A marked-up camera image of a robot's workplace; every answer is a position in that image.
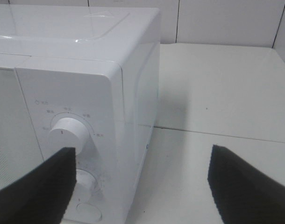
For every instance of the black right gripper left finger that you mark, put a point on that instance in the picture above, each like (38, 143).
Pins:
(41, 196)

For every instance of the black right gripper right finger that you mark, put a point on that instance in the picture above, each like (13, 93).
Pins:
(242, 193)

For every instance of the white round door-release button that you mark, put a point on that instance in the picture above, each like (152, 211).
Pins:
(89, 213)

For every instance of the white microwave oven body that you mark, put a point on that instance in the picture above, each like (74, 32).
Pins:
(100, 66)

